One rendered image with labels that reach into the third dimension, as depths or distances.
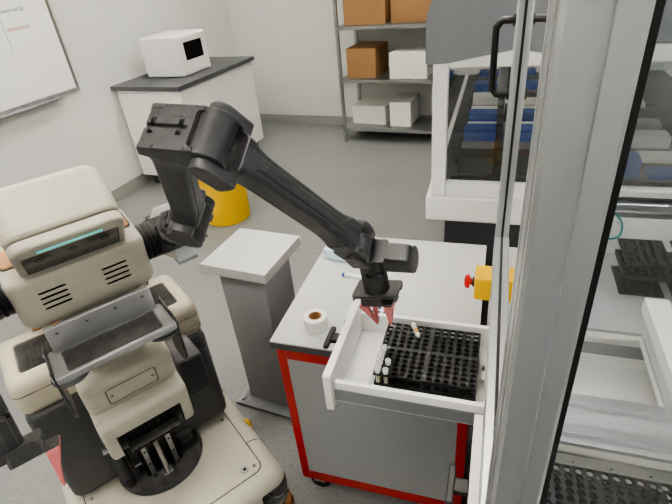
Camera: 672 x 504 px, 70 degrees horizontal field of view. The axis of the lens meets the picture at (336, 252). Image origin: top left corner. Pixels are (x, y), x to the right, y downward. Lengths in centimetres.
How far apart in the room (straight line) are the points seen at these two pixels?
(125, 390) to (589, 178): 119
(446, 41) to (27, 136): 323
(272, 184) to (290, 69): 505
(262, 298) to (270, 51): 431
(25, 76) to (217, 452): 311
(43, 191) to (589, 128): 94
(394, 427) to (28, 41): 359
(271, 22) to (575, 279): 555
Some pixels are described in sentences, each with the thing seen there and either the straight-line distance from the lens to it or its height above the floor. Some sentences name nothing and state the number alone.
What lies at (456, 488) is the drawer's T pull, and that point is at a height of 91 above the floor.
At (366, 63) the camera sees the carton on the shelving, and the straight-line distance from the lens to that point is 492.
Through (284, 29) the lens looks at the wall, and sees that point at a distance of 572.
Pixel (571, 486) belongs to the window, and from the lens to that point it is 52.
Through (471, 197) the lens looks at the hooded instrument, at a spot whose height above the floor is 90.
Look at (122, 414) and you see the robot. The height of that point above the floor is 80.
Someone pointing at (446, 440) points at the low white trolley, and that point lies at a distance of 157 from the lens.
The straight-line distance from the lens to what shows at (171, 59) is 454.
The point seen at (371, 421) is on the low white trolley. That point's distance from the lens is 158.
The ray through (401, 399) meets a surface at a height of 88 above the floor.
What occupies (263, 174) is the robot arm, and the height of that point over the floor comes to 143.
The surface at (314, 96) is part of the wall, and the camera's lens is 573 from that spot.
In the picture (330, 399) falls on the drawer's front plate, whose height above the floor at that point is 86.
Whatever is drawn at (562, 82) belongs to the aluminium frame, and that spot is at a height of 164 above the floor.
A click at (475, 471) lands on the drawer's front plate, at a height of 93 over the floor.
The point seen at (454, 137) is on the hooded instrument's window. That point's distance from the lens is 175.
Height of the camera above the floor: 170
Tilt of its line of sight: 32 degrees down
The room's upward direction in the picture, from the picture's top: 6 degrees counter-clockwise
